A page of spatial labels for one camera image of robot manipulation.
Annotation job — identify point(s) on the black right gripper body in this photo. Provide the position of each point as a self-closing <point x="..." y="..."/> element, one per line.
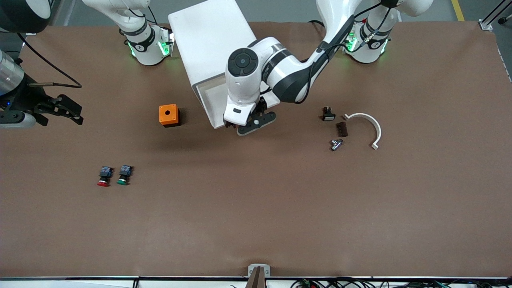
<point x="24" y="98"/>

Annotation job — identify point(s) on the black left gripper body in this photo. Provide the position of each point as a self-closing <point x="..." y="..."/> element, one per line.
<point x="262" y="106"/>

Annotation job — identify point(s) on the white plastic drawer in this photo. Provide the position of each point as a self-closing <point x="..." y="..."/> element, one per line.
<point x="214" y="100"/>

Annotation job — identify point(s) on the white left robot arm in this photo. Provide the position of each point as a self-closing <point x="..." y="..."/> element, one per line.
<point x="280" y="68"/>

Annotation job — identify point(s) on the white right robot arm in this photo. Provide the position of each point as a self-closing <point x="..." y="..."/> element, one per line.
<point x="140" y="44"/>

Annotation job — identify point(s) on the red push button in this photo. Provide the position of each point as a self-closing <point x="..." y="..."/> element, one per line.
<point x="104" y="176"/>

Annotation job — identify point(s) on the green push button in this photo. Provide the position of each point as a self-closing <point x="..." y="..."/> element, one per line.
<point x="124" y="175"/>

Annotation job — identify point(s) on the white drawer cabinet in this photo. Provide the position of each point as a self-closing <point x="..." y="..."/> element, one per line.
<point x="204" y="36"/>

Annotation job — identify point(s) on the brown table cover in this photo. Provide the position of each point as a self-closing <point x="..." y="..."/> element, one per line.
<point x="256" y="200"/>

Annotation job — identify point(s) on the silver metal connector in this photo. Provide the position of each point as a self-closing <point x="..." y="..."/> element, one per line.
<point x="335" y="144"/>

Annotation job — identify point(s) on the brown terminal block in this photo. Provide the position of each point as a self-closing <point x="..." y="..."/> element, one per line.
<point x="342" y="129"/>

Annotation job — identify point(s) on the yellow floor tape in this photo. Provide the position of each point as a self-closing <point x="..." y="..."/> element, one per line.
<point x="458" y="10"/>

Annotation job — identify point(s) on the orange button enclosure box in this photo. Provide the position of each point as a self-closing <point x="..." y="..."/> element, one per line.
<point x="168" y="114"/>

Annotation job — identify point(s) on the black switch with white face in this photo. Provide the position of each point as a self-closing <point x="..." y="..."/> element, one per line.
<point x="328" y="115"/>

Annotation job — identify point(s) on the white curved plastic bracket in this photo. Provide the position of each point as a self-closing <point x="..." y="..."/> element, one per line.
<point x="376" y="126"/>

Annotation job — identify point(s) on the silver metal table bracket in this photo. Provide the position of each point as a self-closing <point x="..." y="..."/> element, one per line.
<point x="252" y="270"/>

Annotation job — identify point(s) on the brown camera post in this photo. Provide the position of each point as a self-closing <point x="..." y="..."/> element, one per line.
<point x="256" y="282"/>

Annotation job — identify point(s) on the white table edge rail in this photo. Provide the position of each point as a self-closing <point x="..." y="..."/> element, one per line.
<point x="80" y="283"/>

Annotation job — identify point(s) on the aluminium frame post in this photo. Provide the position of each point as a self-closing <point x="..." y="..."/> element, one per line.
<point x="486" y="25"/>

